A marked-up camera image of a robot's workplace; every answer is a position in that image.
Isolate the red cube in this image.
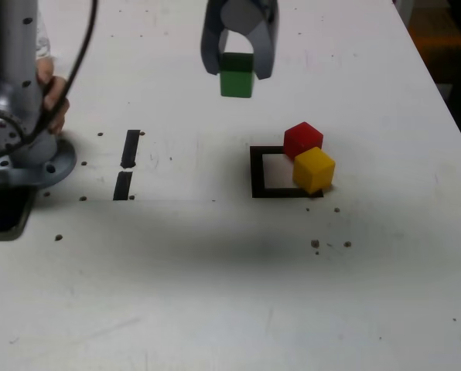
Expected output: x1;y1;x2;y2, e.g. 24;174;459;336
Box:
283;121;325;159

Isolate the person's hand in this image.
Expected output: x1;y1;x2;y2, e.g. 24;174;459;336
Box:
0;57;71;136

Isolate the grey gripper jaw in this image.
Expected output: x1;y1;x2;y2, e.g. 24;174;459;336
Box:
200;0;231;77
220;0;281;81

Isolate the black mounting plate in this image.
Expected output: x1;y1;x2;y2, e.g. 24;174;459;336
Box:
0;184;35;242

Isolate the yellow cube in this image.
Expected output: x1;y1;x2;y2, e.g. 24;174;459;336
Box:
292;146;337;196

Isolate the green cube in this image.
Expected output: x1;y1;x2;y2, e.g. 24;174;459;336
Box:
219;52;255;99

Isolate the black tape strip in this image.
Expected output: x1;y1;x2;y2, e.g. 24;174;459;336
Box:
112;128;142;202

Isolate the black tape square outline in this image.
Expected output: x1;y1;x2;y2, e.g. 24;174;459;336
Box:
249;145;326;199

